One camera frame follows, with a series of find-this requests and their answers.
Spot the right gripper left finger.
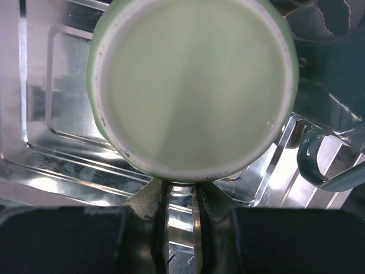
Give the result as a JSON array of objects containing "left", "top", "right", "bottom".
[{"left": 1, "top": 179, "right": 167, "bottom": 273}]

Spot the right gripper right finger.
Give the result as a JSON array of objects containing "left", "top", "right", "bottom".
[{"left": 195, "top": 183, "right": 364, "bottom": 273}]

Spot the light green mug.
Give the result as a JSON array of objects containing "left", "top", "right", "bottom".
[{"left": 86, "top": 1, "right": 299, "bottom": 184}]

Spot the grey-blue ceramic mug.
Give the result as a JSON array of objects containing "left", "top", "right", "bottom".
[{"left": 273, "top": 0, "right": 364, "bottom": 192}]

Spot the silver metal tray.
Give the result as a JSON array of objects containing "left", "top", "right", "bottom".
[{"left": 0, "top": 0, "right": 365, "bottom": 274}]

